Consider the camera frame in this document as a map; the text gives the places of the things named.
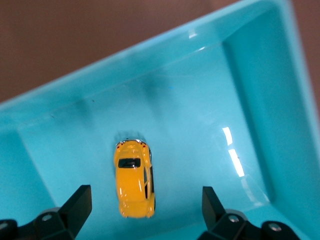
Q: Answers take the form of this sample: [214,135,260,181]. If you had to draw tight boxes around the brown table cover mat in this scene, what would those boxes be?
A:
[0,0,320,105]

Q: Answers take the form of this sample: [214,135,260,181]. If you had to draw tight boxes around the cyan plastic bin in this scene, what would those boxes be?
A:
[0,0,320,240]

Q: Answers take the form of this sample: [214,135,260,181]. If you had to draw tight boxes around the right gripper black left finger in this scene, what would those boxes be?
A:
[0,184,93,240]

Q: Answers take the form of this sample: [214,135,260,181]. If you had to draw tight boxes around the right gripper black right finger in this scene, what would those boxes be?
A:
[199,185,301,240]

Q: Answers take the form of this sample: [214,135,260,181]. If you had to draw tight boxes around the yellow beetle toy car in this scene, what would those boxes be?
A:
[113,138,157,220]

